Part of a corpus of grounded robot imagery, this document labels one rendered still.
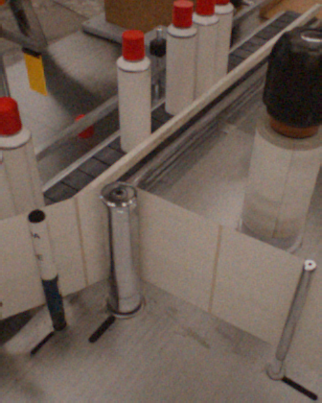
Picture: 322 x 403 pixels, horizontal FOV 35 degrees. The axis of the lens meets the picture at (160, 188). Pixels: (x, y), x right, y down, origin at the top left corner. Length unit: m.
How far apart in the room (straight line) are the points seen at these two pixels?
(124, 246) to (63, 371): 0.16
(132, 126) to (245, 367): 0.41
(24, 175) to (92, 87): 0.52
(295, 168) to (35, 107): 0.63
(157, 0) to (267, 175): 0.72
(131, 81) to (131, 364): 0.40
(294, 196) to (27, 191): 0.34
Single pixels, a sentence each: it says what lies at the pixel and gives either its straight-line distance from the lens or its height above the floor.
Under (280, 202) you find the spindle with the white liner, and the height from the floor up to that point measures 0.98.
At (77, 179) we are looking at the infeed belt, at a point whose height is 0.88.
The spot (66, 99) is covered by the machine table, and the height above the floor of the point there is 0.83.
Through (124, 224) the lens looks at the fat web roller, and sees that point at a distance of 0.51.
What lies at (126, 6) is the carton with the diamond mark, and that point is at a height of 0.91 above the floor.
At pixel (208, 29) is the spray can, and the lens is 0.92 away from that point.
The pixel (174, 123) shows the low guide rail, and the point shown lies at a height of 0.91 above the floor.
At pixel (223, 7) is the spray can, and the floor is 1.05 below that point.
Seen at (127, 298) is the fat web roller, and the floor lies 0.92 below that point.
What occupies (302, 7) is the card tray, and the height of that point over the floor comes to 0.83.
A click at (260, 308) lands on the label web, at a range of 0.55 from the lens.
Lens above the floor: 1.41
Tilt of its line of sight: 42 degrees down
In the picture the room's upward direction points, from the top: 1 degrees clockwise
